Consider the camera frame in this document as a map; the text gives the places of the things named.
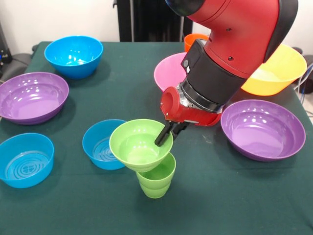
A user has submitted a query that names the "pink bowl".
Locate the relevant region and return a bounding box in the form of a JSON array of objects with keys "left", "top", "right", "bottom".
[{"left": 154, "top": 52, "right": 189, "bottom": 93}]

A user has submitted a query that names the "light blue cable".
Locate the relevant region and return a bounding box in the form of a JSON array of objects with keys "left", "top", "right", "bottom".
[{"left": 294, "top": 62, "right": 313, "bottom": 95}]

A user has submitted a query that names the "black equipment rack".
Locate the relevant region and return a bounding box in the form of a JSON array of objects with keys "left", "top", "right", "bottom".
[{"left": 0, "top": 23, "right": 12, "bottom": 74}]

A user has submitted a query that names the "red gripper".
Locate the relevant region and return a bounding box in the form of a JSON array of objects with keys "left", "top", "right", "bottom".
[{"left": 154, "top": 86, "right": 222, "bottom": 147}]

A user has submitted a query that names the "blue bowl with ringed bottom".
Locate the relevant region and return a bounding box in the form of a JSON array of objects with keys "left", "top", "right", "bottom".
[
  {"left": 82, "top": 119, "right": 128, "bottom": 171},
  {"left": 0, "top": 133, "right": 55, "bottom": 189}
]

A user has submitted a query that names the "dark green tablecloth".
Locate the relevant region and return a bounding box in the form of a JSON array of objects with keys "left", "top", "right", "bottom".
[{"left": 0, "top": 41, "right": 313, "bottom": 235}]

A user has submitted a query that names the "green cup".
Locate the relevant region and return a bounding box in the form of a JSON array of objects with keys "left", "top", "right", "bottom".
[{"left": 135, "top": 152, "right": 177, "bottom": 199}]

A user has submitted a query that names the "yellow-orange bowl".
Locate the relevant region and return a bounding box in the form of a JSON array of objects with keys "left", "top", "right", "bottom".
[{"left": 241, "top": 44, "right": 308, "bottom": 96}]

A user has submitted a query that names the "small green bowl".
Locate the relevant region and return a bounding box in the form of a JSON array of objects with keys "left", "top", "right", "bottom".
[{"left": 109, "top": 118, "right": 174, "bottom": 173}]

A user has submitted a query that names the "purple bowl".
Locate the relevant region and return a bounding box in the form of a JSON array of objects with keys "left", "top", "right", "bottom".
[
  {"left": 0, "top": 71, "right": 69, "bottom": 125},
  {"left": 220, "top": 99, "right": 306, "bottom": 162}
]

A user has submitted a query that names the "black rounded seat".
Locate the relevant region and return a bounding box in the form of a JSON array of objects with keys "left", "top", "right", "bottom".
[{"left": 4, "top": 52, "right": 33, "bottom": 81}]

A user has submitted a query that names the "deep smooth blue bowl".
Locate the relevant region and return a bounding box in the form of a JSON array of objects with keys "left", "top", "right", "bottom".
[{"left": 44, "top": 35, "right": 104, "bottom": 79}]

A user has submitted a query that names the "orange cup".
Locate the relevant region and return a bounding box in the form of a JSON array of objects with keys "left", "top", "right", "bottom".
[{"left": 184, "top": 33, "right": 209, "bottom": 53}]

